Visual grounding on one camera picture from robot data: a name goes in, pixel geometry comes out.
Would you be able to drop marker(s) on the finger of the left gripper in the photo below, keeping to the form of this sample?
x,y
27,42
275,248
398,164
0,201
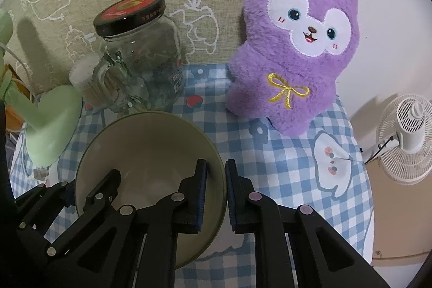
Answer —
x,y
99,199

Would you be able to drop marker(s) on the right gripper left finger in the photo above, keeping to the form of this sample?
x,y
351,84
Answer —
x,y
179,213

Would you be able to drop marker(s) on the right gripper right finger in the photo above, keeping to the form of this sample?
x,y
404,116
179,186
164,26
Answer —
x,y
251,212

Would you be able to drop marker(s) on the floral ceramic bowl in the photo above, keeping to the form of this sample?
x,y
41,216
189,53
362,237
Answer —
x,y
153,152

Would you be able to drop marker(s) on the blue checked tablecloth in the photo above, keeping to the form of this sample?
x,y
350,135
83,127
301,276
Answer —
x,y
322,168

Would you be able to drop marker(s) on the green desk fan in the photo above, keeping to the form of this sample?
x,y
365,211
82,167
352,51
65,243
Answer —
x,y
50,123

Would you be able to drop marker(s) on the cotton swab container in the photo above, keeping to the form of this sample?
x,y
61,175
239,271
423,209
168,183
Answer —
x,y
82,78

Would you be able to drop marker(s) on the glass jar black lid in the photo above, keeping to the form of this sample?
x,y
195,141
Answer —
x,y
140,67

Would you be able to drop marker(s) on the white electric fan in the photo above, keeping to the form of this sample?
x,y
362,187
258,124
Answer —
x,y
403,140

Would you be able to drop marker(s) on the purple plush toy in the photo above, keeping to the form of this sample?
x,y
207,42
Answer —
x,y
294,51

